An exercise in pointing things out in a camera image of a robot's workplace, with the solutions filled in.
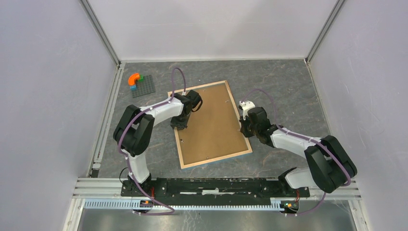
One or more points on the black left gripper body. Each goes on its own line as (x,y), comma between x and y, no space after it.
(180,121)

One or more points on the blue toy block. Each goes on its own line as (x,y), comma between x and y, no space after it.
(133,87)

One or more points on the brown cardboard backing board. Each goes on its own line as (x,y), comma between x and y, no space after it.
(213,127)

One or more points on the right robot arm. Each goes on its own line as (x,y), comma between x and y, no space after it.
(329,165)

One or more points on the light wooden picture frame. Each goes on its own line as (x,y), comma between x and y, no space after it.
(181,153)

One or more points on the aluminium rail with cable comb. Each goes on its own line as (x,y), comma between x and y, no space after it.
(109,194)

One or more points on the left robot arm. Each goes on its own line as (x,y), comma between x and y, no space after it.
(134,130)

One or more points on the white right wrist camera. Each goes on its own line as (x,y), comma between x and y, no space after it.
(245,107)

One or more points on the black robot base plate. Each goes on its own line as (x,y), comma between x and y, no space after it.
(220,191)

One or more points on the green toy block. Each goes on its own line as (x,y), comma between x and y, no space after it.
(141,77)

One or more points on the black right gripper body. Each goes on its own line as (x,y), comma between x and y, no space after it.
(248,130)

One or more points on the orange curved toy block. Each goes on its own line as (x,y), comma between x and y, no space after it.
(133,79)

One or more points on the grey building block baseplate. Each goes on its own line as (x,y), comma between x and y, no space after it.
(144,87)

